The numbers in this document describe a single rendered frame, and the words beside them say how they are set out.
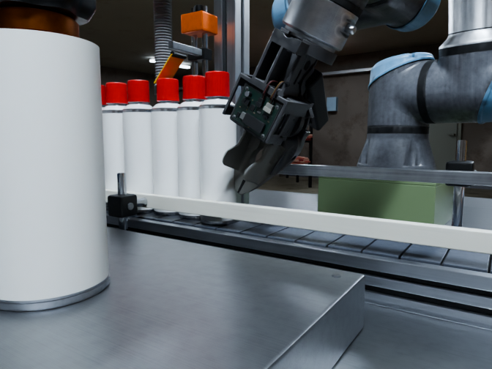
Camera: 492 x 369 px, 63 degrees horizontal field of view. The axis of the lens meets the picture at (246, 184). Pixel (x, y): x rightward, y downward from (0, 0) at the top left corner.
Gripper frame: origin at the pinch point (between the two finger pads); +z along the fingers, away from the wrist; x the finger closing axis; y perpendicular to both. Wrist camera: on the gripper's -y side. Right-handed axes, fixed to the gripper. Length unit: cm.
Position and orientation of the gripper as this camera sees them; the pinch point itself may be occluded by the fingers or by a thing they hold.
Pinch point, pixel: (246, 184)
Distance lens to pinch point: 55.2
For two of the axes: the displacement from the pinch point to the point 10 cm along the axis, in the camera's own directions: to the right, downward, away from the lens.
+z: -4.2, 8.3, 3.7
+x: 7.3, 5.5, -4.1
